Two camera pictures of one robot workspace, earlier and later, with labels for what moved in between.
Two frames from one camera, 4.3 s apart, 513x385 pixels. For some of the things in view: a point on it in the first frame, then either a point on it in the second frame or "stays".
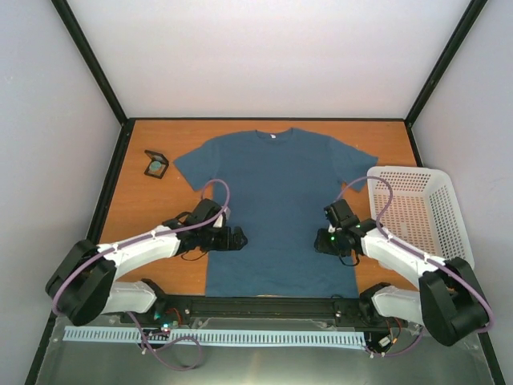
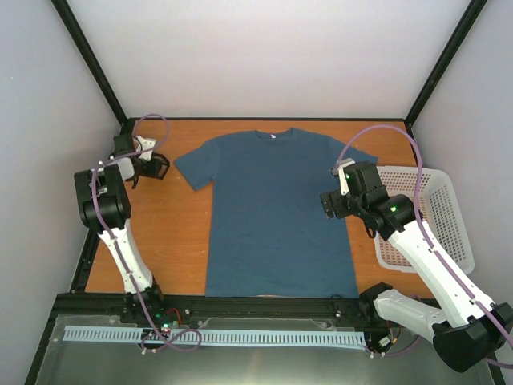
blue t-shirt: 279,191 stays
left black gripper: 226,244 → 154,169
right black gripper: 321,245 → 340,211
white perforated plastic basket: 425,215 stays
